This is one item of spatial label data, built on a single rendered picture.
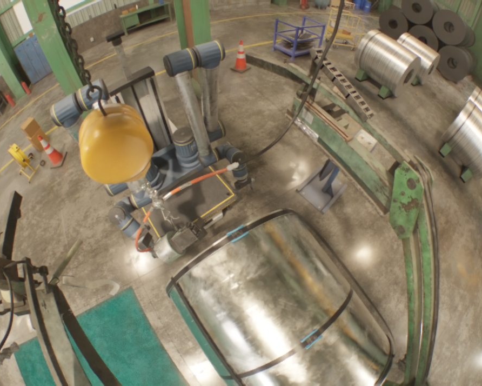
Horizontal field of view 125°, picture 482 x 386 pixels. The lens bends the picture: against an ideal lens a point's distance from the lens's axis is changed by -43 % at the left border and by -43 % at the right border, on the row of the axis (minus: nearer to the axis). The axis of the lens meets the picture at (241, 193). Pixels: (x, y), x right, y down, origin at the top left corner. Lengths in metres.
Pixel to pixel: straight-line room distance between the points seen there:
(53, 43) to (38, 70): 6.85
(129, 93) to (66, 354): 1.72
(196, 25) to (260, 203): 2.87
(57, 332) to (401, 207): 1.44
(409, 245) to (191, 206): 2.09
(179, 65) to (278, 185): 2.13
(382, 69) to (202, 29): 3.80
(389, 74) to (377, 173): 4.54
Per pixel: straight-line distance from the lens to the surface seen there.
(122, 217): 1.31
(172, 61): 1.36
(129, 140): 0.53
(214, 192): 2.50
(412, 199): 0.93
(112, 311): 2.93
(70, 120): 1.46
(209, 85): 1.59
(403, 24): 11.93
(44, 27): 3.45
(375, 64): 5.57
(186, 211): 2.44
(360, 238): 3.06
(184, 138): 1.92
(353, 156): 1.05
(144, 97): 1.95
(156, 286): 2.69
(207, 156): 1.59
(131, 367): 2.92
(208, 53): 1.43
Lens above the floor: 2.51
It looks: 60 degrees down
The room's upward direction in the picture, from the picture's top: 1 degrees clockwise
